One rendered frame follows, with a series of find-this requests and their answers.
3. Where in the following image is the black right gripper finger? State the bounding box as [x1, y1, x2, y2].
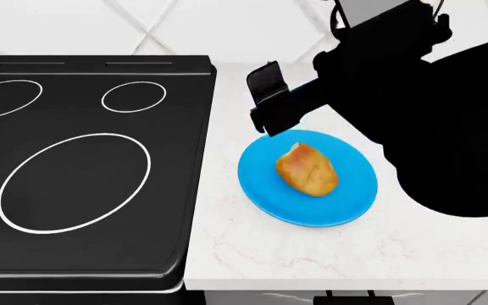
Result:
[247, 60, 291, 107]
[249, 103, 270, 135]

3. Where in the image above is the round blue plate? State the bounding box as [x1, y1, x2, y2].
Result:
[237, 128, 379, 229]

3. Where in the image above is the black glass cooktop stove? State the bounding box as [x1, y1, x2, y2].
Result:
[0, 54, 218, 305]

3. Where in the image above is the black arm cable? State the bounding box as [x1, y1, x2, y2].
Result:
[330, 4, 352, 40]

